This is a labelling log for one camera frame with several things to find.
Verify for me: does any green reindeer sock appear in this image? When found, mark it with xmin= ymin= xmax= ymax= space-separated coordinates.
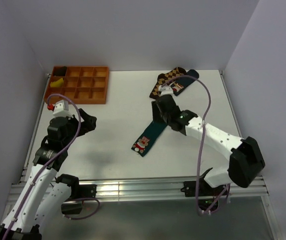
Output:
xmin=131 ymin=121 xmax=167 ymax=157

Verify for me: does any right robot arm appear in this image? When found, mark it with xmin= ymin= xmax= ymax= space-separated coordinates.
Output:
xmin=152 ymin=95 xmax=266 ymax=196

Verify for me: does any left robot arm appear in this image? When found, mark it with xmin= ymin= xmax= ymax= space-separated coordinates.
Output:
xmin=0 ymin=108 xmax=97 ymax=240

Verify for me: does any navy snowman sock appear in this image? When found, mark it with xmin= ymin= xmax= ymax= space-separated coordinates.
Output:
xmin=170 ymin=69 xmax=200 ymax=96

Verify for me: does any brown argyle sock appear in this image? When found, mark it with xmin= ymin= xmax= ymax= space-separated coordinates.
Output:
xmin=149 ymin=67 xmax=186 ymax=100

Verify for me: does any orange compartment tray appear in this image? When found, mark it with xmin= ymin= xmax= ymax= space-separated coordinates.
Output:
xmin=44 ymin=65 xmax=109 ymax=105

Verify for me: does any rolled yellow sock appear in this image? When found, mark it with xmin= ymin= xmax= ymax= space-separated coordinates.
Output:
xmin=50 ymin=78 xmax=64 ymax=88

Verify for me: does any rolled black sock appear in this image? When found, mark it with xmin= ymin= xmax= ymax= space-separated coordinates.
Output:
xmin=52 ymin=66 xmax=67 ymax=77

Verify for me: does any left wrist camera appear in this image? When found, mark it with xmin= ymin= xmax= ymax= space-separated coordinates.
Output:
xmin=47 ymin=100 xmax=72 ymax=118

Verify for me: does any aluminium front rail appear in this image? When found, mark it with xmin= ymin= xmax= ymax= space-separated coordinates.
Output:
xmin=6 ymin=174 xmax=270 ymax=206

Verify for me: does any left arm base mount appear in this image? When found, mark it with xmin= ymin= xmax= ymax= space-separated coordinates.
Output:
xmin=61 ymin=184 xmax=97 ymax=215

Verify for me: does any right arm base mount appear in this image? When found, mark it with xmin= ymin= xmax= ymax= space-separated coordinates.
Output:
xmin=180 ymin=180 xmax=229 ymax=211

